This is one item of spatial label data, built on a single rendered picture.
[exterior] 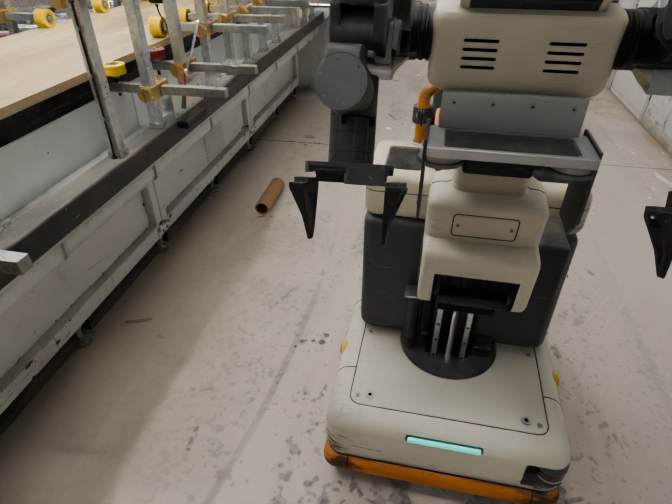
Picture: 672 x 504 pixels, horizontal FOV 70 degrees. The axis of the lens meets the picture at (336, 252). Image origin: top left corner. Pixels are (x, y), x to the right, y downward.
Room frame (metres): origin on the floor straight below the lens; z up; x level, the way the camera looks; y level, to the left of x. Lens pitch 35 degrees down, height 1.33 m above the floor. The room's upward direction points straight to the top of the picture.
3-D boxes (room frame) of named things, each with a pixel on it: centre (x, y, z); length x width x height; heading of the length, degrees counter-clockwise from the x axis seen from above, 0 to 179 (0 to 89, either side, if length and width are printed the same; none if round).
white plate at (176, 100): (1.91, 0.59, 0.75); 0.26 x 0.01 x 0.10; 169
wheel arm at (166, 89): (1.73, 0.60, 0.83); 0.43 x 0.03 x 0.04; 79
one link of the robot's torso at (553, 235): (0.85, -0.36, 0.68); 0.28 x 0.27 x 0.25; 78
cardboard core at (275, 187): (2.41, 0.37, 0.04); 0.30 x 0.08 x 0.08; 169
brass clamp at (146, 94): (1.72, 0.65, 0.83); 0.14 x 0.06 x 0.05; 169
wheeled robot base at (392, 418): (1.03, -0.34, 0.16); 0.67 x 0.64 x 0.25; 168
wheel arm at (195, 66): (1.97, 0.52, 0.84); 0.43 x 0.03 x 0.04; 79
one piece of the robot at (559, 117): (0.74, -0.28, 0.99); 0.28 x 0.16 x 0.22; 78
